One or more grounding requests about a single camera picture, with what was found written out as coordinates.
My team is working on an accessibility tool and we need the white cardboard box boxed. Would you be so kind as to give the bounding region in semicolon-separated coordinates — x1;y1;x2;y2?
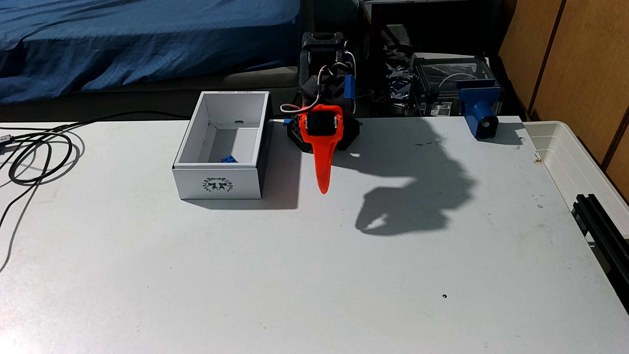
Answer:
172;90;272;200

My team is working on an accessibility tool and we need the blue bed sheet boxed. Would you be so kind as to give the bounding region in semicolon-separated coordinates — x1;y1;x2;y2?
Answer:
0;0;301;104

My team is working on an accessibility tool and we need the white plastic bin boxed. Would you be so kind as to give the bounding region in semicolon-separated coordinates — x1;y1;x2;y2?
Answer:
523;120;629;237

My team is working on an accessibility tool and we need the brown wooden cabinet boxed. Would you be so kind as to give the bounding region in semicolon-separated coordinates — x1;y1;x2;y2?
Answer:
499;0;629;197

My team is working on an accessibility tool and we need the clear enclosure with black frame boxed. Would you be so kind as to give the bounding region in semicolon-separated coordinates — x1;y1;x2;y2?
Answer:
410;53;502;118

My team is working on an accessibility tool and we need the blue printed camera mount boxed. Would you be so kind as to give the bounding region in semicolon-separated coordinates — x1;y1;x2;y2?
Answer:
458;81;503;140

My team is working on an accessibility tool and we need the black cable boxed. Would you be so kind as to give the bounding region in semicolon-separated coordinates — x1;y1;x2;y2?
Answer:
0;110;190;271

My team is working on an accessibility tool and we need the black aluminium rail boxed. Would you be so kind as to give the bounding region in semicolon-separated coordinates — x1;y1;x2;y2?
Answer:
572;194;629;310

